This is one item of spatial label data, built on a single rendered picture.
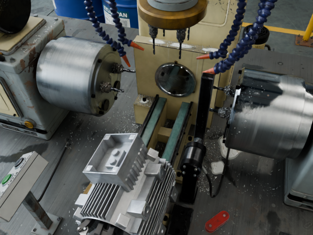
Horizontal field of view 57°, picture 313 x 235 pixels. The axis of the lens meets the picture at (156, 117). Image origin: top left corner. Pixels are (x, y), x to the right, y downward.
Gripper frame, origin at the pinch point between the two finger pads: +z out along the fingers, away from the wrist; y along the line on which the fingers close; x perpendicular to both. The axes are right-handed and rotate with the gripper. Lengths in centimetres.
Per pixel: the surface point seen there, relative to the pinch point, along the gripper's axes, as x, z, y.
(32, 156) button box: -1.5, -0.5, 24.8
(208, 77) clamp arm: -15.3, 24.3, -13.6
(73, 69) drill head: -3.3, 28.2, 27.5
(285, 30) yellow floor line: 141, 253, -60
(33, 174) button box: 0.3, -4.2, 23.1
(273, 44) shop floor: 137, 225, -50
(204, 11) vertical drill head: -20.7, 40.6, -8.5
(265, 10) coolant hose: -26.9, 35.0, -22.3
